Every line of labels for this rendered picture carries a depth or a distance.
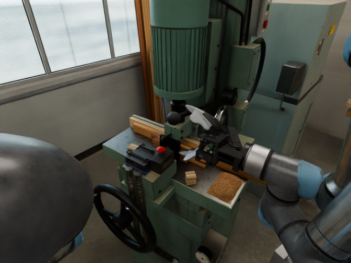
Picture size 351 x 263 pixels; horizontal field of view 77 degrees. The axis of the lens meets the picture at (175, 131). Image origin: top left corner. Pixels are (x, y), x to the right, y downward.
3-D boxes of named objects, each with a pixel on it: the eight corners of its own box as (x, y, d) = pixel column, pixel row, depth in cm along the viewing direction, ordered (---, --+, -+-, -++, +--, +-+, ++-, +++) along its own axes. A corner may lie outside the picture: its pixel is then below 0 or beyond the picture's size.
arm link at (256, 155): (273, 144, 53) (264, 172, 56) (254, 138, 55) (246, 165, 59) (266, 156, 47) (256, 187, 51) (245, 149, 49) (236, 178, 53)
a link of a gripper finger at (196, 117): (183, 102, 55) (205, 131, 54) (194, 97, 60) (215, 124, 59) (175, 109, 57) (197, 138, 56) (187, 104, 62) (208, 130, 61)
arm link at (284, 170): (307, 212, 46) (323, 182, 42) (256, 188, 51) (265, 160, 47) (313, 188, 52) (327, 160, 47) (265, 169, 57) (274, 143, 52)
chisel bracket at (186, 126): (164, 141, 90) (163, 123, 85) (183, 126, 99) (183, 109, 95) (179, 147, 86) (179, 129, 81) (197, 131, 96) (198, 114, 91)
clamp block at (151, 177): (123, 183, 81) (120, 165, 76) (147, 163, 90) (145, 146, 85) (155, 202, 74) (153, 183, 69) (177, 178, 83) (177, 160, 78)
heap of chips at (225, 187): (206, 192, 74) (206, 186, 72) (221, 171, 82) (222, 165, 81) (230, 204, 70) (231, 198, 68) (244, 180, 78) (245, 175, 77)
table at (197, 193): (85, 166, 93) (82, 155, 90) (136, 133, 114) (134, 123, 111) (216, 245, 65) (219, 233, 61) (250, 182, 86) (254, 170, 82)
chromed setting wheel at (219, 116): (209, 138, 90) (212, 110, 84) (222, 124, 99) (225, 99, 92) (216, 140, 89) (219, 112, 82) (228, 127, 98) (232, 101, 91)
